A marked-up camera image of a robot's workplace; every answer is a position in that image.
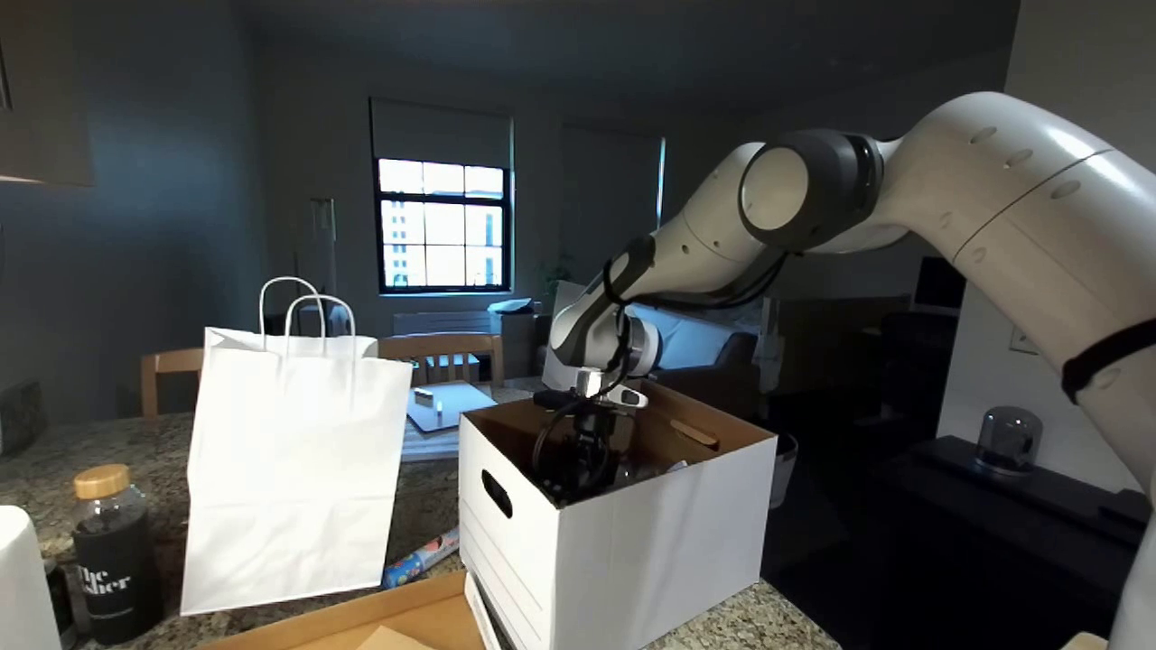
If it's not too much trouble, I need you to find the white paper bag with handles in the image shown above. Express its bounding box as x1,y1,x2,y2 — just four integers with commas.
178,272,416,619

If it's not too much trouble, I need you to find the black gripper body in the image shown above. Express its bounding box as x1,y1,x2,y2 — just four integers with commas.
554,406,644,483

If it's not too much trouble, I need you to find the white bag with print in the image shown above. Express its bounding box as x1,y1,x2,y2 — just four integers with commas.
537,278,608,394

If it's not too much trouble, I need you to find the dark jar with wooden lid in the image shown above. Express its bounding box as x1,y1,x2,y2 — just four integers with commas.
66,461,157,645

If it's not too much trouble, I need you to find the dark monitor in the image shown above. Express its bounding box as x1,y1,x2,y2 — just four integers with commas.
910,254,969,319

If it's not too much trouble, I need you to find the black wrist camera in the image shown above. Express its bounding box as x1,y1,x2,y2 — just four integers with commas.
531,380,608,417

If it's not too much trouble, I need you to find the blue snack packet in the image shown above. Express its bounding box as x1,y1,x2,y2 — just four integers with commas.
380,534,463,589

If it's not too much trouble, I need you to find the dark sofa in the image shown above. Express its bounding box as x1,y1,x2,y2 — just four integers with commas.
623,300,768,419

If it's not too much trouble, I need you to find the white window blind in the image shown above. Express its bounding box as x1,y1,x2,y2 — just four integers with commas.
368,99,519,173

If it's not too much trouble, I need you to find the large grid window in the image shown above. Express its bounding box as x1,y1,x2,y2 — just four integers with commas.
375,155,513,296

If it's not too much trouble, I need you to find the brown cardboard box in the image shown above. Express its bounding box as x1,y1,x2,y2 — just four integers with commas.
195,563,516,650

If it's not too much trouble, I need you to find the glass dome jar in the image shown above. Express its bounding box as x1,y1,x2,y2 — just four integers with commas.
971,406,1049,477

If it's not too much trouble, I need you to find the black low cabinet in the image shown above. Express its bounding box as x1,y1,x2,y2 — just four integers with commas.
863,432,1152,650

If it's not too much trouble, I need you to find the wooden chair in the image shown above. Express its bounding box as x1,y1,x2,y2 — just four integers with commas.
375,333,507,391
136,342,208,419

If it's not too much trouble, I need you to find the pale flat box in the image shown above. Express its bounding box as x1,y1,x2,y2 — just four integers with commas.
403,380,502,461

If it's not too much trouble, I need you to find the white countertop appliance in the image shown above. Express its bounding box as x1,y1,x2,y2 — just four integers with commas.
0,501,66,650

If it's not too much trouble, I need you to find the white cardboard box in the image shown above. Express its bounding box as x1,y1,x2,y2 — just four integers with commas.
456,380,781,650

